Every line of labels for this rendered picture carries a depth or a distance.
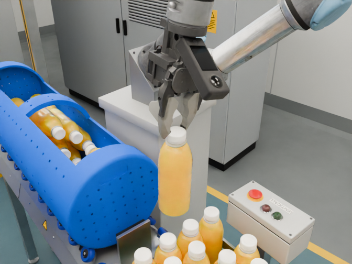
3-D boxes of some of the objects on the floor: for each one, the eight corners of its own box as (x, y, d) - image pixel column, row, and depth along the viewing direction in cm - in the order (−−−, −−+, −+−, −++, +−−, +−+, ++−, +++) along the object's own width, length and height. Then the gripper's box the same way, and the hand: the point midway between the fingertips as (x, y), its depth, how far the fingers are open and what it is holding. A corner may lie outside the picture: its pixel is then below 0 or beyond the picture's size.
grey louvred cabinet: (103, 80, 442) (88, -53, 367) (257, 147, 317) (282, -35, 242) (64, 95, 407) (39, -50, 333) (220, 175, 283) (235, -27, 208)
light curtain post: (67, 189, 269) (14, -77, 181) (70, 193, 265) (18, -77, 177) (59, 193, 265) (1, -77, 178) (62, 197, 261) (6, -77, 174)
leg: (36, 254, 218) (12, 169, 185) (40, 261, 214) (16, 175, 181) (26, 259, 214) (0, 174, 182) (30, 266, 211) (4, 180, 178)
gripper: (193, 15, 69) (175, 117, 78) (142, 15, 62) (130, 126, 72) (224, 29, 63) (201, 135, 73) (173, 29, 56) (155, 147, 66)
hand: (176, 131), depth 70 cm, fingers closed on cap, 4 cm apart
